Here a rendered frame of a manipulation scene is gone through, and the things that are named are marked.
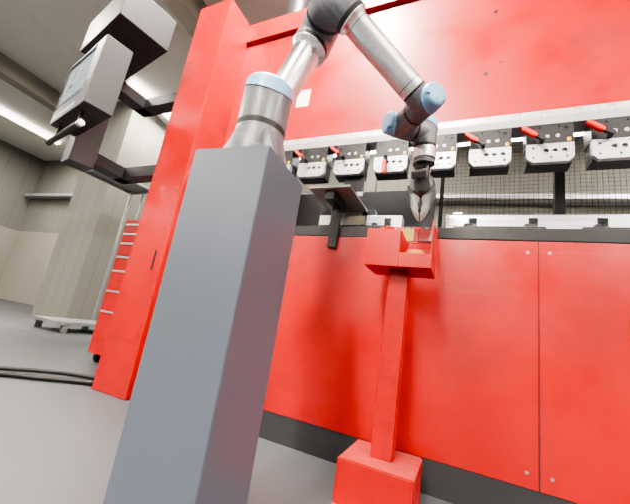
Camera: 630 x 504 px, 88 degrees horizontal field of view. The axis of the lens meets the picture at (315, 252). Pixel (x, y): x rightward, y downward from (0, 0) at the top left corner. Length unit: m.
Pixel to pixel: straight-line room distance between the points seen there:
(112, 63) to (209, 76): 0.50
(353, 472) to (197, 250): 0.70
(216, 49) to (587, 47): 1.80
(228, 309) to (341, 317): 0.76
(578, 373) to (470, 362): 0.28
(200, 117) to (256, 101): 1.25
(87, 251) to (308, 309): 4.48
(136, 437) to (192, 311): 0.23
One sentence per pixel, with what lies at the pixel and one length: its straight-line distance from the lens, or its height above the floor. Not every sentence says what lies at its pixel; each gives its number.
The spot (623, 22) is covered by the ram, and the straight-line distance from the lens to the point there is 1.93.
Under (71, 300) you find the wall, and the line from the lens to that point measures 5.50.
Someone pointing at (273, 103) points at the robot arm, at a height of 0.91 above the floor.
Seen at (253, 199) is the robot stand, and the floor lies 0.66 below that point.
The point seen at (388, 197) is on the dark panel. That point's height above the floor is 1.30.
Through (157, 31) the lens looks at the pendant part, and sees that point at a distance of 2.21.
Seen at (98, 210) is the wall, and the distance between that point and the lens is 5.65.
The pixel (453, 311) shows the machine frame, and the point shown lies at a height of 0.57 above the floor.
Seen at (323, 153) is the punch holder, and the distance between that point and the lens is 1.72.
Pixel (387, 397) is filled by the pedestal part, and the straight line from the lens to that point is 1.05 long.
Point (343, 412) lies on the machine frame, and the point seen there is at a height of 0.17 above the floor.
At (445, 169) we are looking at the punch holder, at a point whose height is 1.18.
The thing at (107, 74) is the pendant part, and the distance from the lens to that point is 1.94.
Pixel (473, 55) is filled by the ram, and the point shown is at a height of 1.73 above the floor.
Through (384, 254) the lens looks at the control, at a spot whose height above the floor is 0.70.
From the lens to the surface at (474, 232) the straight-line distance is 1.28.
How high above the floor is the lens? 0.45
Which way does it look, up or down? 13 degrees up
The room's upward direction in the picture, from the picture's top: 9 degrees clockwise
